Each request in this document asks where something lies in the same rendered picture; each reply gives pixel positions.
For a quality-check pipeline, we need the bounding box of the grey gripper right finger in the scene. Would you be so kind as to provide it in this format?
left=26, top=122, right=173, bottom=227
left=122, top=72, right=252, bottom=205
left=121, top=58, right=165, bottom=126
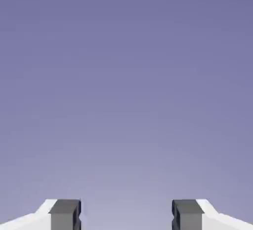
left=171, top=198, right=253, bottom=230

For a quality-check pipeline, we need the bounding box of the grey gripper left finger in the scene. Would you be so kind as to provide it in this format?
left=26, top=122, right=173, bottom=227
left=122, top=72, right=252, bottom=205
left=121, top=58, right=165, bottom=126
left=0, top=198, right=82, bottom=230

